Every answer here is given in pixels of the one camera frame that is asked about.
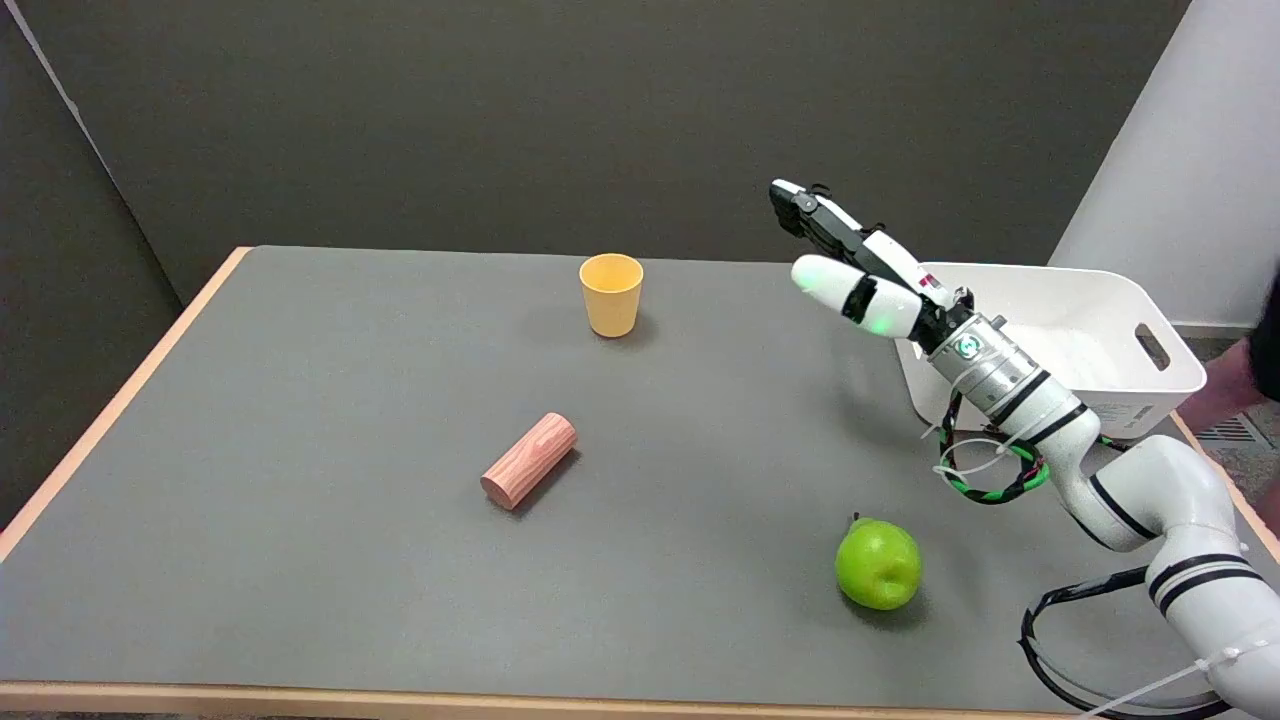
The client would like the floor vent grille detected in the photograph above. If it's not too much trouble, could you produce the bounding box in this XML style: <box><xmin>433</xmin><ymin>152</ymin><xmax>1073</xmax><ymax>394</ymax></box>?
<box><xmin>1195</xmin><ymin>414</ymin><xmax>1257</xmax><ymax>445</ymax></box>

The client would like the person in black shirt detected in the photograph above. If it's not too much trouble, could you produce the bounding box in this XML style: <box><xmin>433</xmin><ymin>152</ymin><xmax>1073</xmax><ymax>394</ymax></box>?
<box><xmin>1175</xmin><ymin>265</ymin><xmax>1280</xmax><ymax>433</ymax></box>

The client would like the black cable loop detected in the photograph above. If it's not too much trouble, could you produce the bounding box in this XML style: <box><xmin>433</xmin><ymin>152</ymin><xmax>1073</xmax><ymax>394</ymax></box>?
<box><xmin>1019</xmin><ymin>565</ymin><xmax>1237</xmax><ymax>720</ymax></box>

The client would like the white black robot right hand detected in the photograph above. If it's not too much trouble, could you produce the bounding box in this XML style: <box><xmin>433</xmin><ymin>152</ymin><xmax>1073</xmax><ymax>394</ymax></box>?
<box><xmin>769</xmin><ymin>179</ymin><xmax>976</xmax><ymax>351</ymax></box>

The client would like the green black braided cable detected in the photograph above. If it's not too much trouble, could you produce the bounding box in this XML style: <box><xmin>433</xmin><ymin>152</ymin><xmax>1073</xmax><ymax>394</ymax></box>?
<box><xmin>937</xmin><ymin>390</ymin><xmax>1131</xmax><ymax>505</ymax></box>

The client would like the wooden cylinder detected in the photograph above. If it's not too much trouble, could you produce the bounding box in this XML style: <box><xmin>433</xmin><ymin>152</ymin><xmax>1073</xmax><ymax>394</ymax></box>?
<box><xmin>480</xmin><ymin>412</ymin><xmax>579</xmax><ymax>511</ymax></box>

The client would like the green apple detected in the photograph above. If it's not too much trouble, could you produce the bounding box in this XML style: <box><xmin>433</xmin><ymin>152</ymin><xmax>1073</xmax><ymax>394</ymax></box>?
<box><xmin>835</xmin><ymin>513</ymin><xmax>923</xmax><ymax>611</ymax></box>

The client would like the long white zip tie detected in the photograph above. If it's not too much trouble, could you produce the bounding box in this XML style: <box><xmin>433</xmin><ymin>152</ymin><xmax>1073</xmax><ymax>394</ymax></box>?
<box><xmin>1075</xmin><ymin>646</ymin><xmax>1251</xmax><ymax>720</ymax></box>

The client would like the yellow plastic cup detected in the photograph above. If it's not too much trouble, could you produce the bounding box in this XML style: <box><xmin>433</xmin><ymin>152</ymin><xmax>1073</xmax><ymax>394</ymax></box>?
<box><xmin>579</xmin><ymin>253</ymin><xmax>645</xmax><ymax>339</ymax></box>

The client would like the white plastic storage bin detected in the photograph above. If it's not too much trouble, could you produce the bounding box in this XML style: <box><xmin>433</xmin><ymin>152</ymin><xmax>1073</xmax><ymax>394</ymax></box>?
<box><xmin>893</xmin><ymin>262</ymin><xmax>1208</xmax><ymax>439</ymax></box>

